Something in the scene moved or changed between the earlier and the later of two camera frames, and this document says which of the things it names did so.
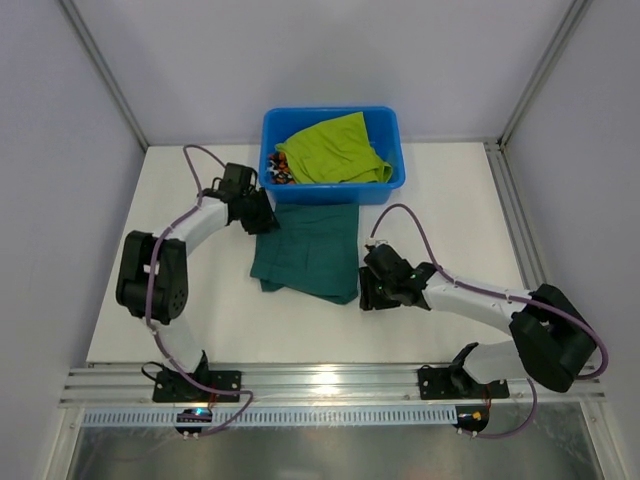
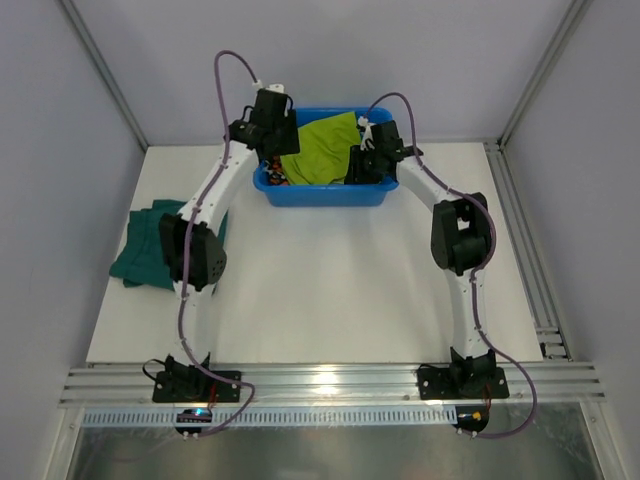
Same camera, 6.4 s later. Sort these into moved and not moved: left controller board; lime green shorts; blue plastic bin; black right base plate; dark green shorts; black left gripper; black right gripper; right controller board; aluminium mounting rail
Moved: black left gripper; dark green shorts; black right gripper
Not moved: black right base plate; right controller board; aluminium mounting rail; left controller board; blue plastic bin; lime green shorts
